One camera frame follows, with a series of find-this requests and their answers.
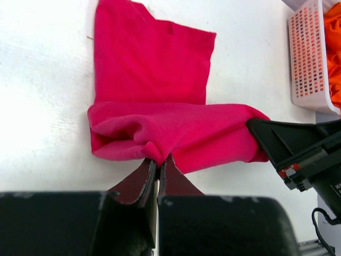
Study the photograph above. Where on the orange t shirts pile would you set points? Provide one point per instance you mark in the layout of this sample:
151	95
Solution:
332	37

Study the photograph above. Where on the aluminium frame rails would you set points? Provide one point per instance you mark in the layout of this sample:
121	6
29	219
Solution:
312	248

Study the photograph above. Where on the red t shirt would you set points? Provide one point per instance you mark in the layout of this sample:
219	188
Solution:
150	94

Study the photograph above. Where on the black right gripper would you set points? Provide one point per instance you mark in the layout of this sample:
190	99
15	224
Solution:
310	154

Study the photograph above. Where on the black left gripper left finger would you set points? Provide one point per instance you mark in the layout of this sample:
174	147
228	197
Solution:
136	187

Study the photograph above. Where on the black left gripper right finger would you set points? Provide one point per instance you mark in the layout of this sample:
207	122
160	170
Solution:
172	182

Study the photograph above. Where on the white plastic basket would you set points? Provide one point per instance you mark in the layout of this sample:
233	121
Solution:
308	57

